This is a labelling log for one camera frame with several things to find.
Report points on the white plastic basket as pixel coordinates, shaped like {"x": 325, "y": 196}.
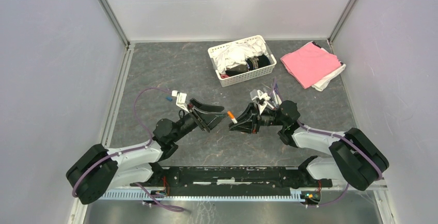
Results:
{"x": 228, "y": 81}

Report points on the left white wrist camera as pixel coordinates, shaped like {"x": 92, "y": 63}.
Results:
{"x": 180, "y": 99}

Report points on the black cloth in basket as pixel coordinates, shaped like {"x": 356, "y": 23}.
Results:
{"x": 253, "y": 63}

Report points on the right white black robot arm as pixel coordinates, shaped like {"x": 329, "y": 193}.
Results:
{"x": 352, "y": 156}

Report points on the white cloth under pink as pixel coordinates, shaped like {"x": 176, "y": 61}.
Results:
{"x": 324, "y": 66}

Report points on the pink folded cloth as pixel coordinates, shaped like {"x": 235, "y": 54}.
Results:
{"x": 297, "y": 63}

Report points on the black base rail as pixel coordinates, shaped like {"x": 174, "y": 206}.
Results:
{"x": 233, "y": 181}

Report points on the white cloth in basket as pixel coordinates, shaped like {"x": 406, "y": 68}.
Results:
{"x": 237, "y": 53}

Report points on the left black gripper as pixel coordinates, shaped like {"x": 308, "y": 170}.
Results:
{"x": 206, "y": 116}

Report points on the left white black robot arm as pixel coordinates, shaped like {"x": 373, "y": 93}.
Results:
{"x": 100, "y": 169}

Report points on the orange pen cap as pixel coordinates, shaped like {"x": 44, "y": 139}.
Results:
{"x": 230, "y": 115}

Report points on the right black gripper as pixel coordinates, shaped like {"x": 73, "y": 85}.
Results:
{"x": 249, "y": 122}

